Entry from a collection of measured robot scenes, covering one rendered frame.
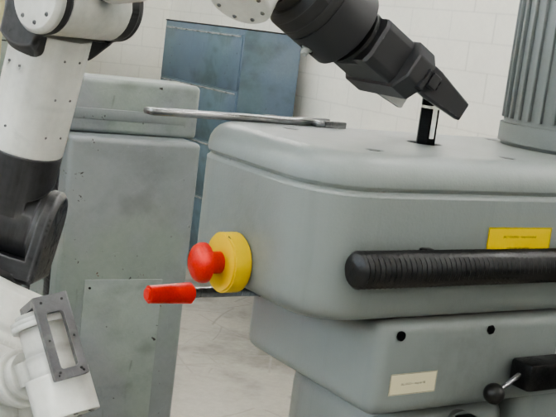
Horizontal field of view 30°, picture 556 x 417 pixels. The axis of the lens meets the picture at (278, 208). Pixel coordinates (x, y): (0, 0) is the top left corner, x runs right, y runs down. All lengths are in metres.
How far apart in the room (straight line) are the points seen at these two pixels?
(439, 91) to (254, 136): 0.20
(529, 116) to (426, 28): 6.38
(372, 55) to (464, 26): 6.29
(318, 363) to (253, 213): 0.18
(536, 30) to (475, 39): 5.98
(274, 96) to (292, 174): 7.58
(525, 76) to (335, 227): 0.40
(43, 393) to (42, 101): 0.33
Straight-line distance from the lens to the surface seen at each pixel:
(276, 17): 1.03
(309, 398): 1.17
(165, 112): 1.07
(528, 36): 1.27
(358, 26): 1.03
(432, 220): 0.99
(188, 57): 9.11
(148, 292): 1.10
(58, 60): 1.19
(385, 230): 0.96
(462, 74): 7.28
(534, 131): 1.23
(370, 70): 1.06
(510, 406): 1.20
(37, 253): 1.23
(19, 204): 1.23
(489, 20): 7.16
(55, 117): 1.21
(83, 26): 1.16
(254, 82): 8.42
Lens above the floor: 1.99
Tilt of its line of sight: 9 degrees down
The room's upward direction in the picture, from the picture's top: 7 degrees clockwise
